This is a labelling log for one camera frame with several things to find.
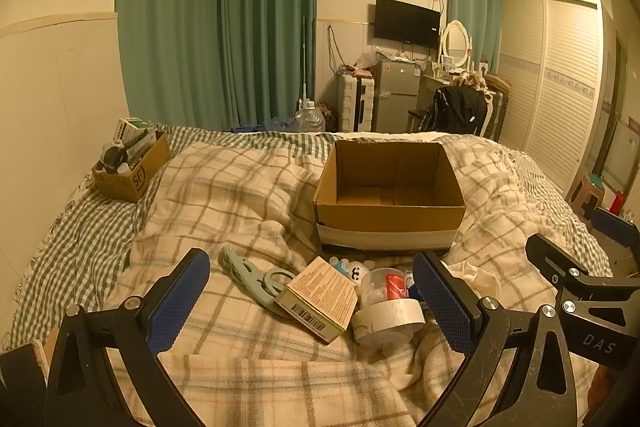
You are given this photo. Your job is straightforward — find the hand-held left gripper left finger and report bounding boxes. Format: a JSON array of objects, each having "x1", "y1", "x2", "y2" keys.
[{"x1": 45, "y1": 248, "x2": 211, "y2": 427}]

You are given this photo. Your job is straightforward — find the clear plastic bag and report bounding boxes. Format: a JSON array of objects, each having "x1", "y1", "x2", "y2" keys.
[{"x1": 357, "y1": 47, "x2": 391, "y2": 72}]

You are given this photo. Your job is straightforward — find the white oval vanity mirror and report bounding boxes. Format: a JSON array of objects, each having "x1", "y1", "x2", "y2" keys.
[{"x1": 439, "y1": 20, "x2": 473, "y2": 68}]

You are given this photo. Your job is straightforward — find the white toy figure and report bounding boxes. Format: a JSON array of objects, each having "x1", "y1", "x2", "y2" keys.
[{"x1": 330, "y1": 258, "x2": 376, "y2": 283}]

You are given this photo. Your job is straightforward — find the green curtain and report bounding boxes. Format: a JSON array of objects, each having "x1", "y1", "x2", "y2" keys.
[
  {"x1": 446, "y1": 0, "x2": 502, "y2": 78},
  {"x1": 116, "y1": 0, "x2": 219, "y2": 128},
  {"x1": 216, "y1": 0, "x2": 317, "y2": 134}
]

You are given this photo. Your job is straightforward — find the green white carton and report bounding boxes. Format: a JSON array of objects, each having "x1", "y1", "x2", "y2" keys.
[{"x1": 117, "y1": 118, "x2": 157, "y2": 142}]

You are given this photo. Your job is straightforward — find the black round container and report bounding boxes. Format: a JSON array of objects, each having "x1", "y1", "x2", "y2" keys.
[{"x1": 102, "y1": 144, "x2": 131, "y2": 168}]

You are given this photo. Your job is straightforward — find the small cardboard box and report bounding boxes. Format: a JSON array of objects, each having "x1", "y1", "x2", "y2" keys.
[{"x1": 92, "y1": 130, "x2": 172, "y2": 202}]

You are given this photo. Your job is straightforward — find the large clear water bottle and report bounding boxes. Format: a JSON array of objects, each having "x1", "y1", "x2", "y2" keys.
[{"x1": 295, "y1": 101, "x2": 326, "y2": 132}]

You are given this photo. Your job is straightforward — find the black wall television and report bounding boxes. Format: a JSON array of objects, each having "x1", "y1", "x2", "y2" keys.
[{"x1": 375, "y1": 0, "x2": 442, "y2": 49}]

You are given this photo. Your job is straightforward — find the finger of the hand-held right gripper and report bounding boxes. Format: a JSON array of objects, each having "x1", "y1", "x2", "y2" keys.
[
  {"x1": 526, "y1": 233, "x2": 591, "y2": 293},
  {"x1": 590, "y1": 207, "x2": 640, "y2": 278}
]

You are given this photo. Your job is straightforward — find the brown suitcase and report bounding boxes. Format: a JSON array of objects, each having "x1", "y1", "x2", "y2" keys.
[{"x1": 487, "y1": 74, "x2": 511, "y2": 140}]

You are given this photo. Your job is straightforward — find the white tape roll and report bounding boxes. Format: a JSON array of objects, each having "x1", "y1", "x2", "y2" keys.
[{"x1": 351, "y1": 298, "x2": 426, "y2": 348}]

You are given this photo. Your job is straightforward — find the grey small fridge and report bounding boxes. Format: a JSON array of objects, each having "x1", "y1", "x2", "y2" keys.
[{"x1": 375, "y1": 58, "x2": 423, "y2": 134}]

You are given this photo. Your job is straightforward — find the black jacket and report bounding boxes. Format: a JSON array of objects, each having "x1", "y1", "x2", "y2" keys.
[{"x1": 417, "y1": 86, "x2": 488, "y2": 138}]

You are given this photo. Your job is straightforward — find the white ribbed suitcase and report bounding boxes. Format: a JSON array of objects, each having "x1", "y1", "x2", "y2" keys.
[{"x1": 337, "y1": 74, "x2": 376, "y2": 132}]

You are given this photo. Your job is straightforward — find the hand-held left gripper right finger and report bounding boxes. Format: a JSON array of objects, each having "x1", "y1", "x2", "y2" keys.
[{"x1": 412, "y1": 251, "x2": 588, "y2": 427}]

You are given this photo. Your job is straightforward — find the wall cable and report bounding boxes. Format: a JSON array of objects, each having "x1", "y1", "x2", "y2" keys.
[{"x1": 327, "y1": 24, "x2": 351, "y2": 75}]

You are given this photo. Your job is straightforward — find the green checked bedsheet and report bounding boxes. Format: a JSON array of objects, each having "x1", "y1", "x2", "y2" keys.
[{"x1": 10, "y1": 124, "x2": 618, "y2": 353}]

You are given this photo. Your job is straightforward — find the yellow paper box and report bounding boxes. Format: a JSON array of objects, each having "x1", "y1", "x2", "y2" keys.
[{"x1": 274, "y1": 256, "x2": 361, "y2": 345}]

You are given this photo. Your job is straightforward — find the large cardboard box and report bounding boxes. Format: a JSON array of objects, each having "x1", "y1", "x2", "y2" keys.
[{"x1": 313, "y1": 140, "x2": 467, "y2": 254}]

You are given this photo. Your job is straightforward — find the plastic stool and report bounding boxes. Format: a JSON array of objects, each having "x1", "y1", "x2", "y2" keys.
[{"x1": 570, "y1": 174, "x2": 606, "y2": 218}]

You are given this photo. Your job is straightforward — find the clear plastic jar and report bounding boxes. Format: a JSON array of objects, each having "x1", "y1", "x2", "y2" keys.
[{"x1": 359, "y1": 268, "x2": 413, "y2": 308}]

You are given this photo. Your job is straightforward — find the white louvred wardrobe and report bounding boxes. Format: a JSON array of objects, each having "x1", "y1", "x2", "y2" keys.
[{"x1": 497, "y1": 0, "x2": 616, "y2": 198}]

